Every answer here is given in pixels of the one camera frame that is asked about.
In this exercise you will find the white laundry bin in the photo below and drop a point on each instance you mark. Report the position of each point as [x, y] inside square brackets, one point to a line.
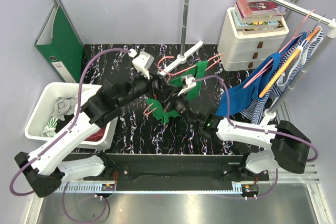
[44, 107]

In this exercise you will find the blue tank top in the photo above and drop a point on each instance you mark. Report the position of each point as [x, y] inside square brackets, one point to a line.
[240, 97]

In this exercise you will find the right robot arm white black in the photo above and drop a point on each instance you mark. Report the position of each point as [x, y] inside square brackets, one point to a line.
[284, 145]

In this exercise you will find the white three-drawer unit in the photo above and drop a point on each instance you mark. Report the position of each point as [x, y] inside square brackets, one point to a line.
[247, 51]

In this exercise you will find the metal clothes rack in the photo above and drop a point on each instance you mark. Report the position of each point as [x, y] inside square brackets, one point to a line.
[270, 113]

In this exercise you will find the blue white striped top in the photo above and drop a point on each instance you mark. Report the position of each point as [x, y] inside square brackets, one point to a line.
[304, 46]

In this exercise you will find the orange wooden hanger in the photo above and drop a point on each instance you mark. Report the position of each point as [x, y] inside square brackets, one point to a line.
[291, 58]

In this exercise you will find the green tank top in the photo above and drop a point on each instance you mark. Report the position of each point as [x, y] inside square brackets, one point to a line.
[162, 112]

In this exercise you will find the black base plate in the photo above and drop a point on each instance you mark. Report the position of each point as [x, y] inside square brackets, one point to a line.
[173, 173]

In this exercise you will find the top book pink cover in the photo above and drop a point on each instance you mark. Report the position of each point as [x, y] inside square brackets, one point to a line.
[259, 8]

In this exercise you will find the green white striped garment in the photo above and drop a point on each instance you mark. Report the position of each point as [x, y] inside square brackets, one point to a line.
[50, 128]

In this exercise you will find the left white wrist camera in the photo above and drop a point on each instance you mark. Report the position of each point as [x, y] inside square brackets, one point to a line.
[141, 62]

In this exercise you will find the bottom book yellow black cover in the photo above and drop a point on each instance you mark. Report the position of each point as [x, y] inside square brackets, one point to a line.
[259, 27]

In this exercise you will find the green lever arch binder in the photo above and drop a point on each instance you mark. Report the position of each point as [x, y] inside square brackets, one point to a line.
[59, 45]

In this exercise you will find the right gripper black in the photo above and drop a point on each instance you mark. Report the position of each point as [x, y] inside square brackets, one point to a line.
[169, 103]

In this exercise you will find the grey garment in bin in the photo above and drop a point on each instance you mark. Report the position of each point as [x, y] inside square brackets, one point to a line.
[63, 107]

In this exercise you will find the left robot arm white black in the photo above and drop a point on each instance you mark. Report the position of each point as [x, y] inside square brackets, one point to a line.
[45, 168]

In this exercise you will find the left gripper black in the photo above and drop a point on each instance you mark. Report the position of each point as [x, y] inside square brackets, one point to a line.
[147, 81]

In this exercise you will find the maroon garment in bin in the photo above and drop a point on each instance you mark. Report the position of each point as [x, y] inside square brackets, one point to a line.
[97, 136]

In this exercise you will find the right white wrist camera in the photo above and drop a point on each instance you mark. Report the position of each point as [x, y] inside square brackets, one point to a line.
[188, 82]

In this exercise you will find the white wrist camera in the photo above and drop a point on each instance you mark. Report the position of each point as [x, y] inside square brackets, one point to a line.
[141, 62]
[188, 82]

